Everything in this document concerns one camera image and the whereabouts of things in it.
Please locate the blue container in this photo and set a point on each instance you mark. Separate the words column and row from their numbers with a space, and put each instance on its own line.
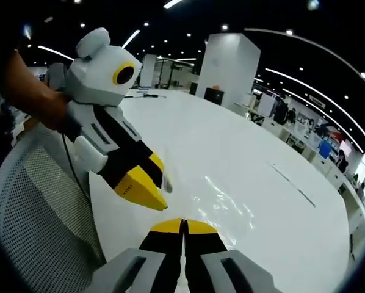
column 325, row 149

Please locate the white square pillar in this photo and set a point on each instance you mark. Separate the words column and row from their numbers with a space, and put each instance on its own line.
column 228, row 67

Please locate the grey mesh chair back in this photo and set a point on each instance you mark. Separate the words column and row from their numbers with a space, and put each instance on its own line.
column 42, row 207

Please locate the person's left hand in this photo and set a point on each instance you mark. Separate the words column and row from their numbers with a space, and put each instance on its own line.
column 59, row 113

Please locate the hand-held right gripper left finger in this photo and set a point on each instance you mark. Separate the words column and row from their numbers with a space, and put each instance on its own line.
column 158, row 259

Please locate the black box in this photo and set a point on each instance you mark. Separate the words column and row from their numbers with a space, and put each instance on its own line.
column 214, row 96

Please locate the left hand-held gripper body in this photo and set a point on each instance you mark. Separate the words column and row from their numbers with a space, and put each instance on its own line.
column 98, row 76

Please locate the clear plastic food packaging bag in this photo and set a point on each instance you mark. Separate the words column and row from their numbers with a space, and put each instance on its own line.
column 219, row 198

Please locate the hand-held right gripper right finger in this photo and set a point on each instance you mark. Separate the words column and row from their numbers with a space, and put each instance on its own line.
column 213, row 259

